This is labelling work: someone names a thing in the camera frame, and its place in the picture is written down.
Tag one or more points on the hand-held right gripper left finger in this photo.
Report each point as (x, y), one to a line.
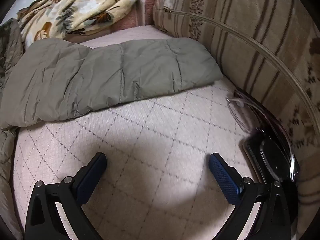
(92, 175)

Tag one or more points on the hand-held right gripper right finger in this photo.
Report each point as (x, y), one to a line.
(225, 177)

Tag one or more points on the grey quilted jacket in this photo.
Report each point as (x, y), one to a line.
(100, 75)

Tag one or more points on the dark glossy case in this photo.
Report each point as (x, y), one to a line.
(270, 155)

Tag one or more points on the clear plastic tube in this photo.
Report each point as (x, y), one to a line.
(236, 101)

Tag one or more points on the striped sofa cushion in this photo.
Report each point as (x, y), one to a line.
(250, 30)

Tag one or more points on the leaf print blanket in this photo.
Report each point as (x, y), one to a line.
(82, 7)

